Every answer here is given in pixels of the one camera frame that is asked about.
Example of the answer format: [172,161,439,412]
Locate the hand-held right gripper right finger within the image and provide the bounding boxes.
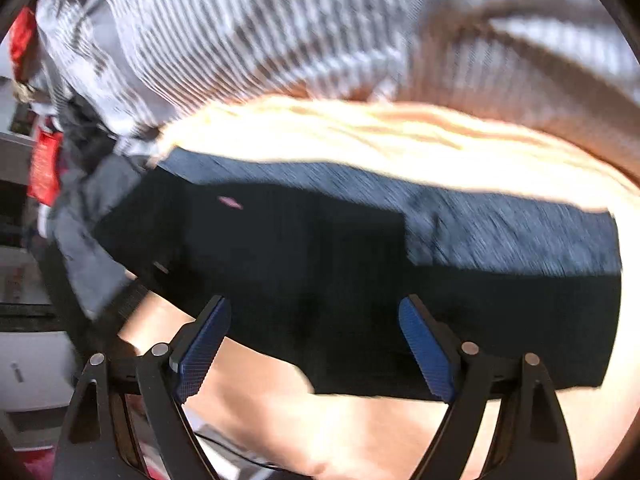
[398,295,577,480]

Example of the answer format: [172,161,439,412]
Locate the grey striped quilt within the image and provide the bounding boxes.
[35,0,640,183]

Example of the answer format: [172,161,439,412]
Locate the peach blanket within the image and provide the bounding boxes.
[120,92,640,480]

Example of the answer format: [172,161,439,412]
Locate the dark grey clothing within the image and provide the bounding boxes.
[37,95,152,322]

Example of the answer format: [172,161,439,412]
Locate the white cabinet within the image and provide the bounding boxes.
[0,331,77,414]

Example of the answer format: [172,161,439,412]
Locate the red bag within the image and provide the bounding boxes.
[27,127,65,207]

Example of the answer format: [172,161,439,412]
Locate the red fabric item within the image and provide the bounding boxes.
[10,7,39,82]

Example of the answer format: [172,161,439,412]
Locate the black pants with blue stripe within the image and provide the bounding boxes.
[95,147,623,402]

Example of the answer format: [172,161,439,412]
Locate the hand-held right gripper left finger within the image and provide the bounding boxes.
[52,296,232,480]

